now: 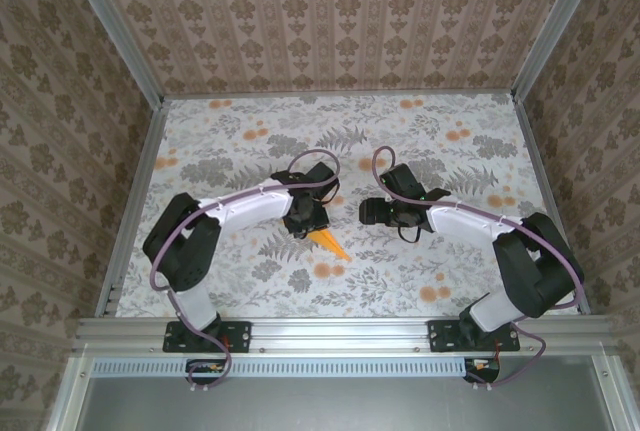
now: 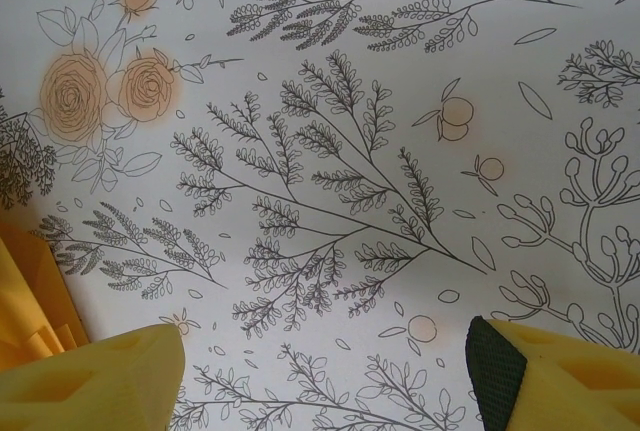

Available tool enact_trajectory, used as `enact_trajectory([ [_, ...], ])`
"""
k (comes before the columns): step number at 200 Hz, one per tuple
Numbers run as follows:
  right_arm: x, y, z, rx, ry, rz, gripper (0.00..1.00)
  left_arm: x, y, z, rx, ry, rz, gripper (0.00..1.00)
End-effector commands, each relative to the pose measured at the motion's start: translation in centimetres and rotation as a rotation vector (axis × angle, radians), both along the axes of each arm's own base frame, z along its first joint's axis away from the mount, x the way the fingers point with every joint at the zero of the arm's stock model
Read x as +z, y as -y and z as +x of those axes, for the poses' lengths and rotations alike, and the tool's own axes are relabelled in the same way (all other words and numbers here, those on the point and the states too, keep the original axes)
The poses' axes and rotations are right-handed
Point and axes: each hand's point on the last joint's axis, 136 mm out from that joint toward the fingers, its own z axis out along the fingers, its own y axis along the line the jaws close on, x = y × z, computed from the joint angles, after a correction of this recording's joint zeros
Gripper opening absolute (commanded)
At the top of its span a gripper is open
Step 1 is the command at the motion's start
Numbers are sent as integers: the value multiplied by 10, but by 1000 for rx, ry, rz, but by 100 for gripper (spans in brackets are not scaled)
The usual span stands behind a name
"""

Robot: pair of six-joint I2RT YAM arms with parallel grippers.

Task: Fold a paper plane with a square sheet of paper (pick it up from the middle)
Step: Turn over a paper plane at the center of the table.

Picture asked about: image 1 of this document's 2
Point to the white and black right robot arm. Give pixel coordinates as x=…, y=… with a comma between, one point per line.
x=535, y=271

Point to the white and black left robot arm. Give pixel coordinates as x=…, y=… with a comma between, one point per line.
x=197, y=306

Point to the floral patterned table cover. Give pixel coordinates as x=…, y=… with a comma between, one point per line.
x=400, y=291

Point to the black connector board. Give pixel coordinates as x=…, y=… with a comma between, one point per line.
x=207, y=368
x=482, y=368

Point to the grey metal panel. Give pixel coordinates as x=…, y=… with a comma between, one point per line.
x=340, y=406

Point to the aluminium frame cross rail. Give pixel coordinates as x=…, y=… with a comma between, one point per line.
x=340, y=336

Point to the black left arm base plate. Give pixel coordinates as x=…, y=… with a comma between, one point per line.
x=240, y=336

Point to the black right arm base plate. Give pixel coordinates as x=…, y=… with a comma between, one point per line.
x=440, y=336

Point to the aluminium frame side rail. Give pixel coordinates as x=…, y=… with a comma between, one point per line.
x=136, y=201
x=547, y=201

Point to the aluminium frame post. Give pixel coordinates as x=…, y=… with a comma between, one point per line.
x=116, y=26
x=556, y=26

